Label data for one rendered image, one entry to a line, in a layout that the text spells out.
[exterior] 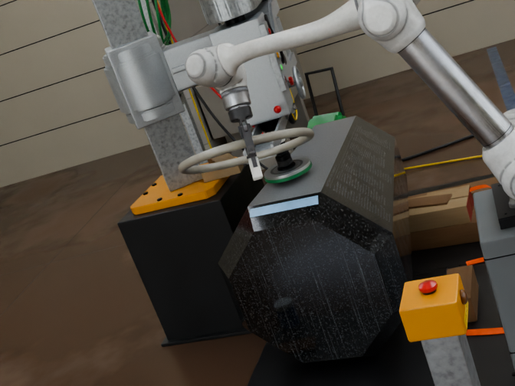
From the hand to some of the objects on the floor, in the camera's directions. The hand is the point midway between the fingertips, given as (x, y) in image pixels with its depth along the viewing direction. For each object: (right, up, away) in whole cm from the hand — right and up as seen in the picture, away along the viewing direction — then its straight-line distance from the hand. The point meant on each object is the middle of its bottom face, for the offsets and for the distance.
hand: (255, 168), depth 249 cm
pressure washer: (+62, -10, +286) cm, 293 cm away
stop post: (+72, -124, -55) cm, 154 cm away
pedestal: (-12, -71, +188) cm, 202 cm away
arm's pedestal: (+116, -82, +22) cm, 143 cm away
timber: (+95, -59, +105) cm, 153 cm away
